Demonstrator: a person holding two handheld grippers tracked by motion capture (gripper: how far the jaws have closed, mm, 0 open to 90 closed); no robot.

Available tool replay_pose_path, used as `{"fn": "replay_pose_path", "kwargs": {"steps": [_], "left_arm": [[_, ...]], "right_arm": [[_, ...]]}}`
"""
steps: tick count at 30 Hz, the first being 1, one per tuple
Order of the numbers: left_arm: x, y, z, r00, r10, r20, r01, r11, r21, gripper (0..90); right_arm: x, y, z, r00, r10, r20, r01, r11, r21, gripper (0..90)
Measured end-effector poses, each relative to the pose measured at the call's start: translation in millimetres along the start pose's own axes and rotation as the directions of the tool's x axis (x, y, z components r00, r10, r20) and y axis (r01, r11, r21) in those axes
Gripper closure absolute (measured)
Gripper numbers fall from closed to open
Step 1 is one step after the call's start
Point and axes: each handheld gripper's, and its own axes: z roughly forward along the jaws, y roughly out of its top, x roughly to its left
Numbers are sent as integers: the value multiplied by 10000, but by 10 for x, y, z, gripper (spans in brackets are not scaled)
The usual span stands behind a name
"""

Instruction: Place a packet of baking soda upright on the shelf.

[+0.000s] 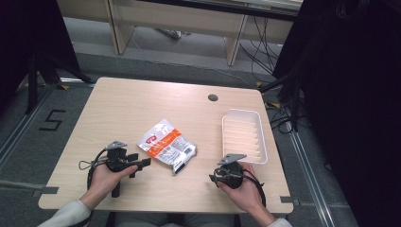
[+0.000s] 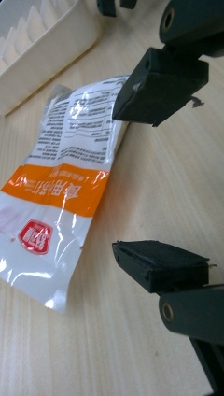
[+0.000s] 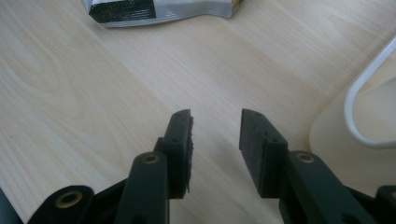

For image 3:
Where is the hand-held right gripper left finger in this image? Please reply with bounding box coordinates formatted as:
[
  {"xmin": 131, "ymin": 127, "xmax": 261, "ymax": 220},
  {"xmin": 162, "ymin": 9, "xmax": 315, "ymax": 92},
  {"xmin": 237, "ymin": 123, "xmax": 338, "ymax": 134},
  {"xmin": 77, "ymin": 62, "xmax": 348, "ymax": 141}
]
[{"xmin": 113, "ymin": 108, "xmax": 194, "ymax": 224}]

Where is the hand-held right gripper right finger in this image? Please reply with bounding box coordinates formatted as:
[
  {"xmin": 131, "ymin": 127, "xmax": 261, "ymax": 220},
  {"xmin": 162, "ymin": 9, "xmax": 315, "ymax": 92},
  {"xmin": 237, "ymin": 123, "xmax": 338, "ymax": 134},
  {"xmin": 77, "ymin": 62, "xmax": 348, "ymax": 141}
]
[{"xmin": 238, "ymin": 107, "xmax": 379, "ymax": 224}]

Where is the silver and black foil packet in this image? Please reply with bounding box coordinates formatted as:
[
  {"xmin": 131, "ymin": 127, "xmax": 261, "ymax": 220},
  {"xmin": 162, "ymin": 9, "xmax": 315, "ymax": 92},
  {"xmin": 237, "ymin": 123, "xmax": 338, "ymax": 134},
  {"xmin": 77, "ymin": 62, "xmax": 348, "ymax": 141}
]
[{"xmin": 81, "ymin": 0, "xmax": 245, "ymax": 29}]

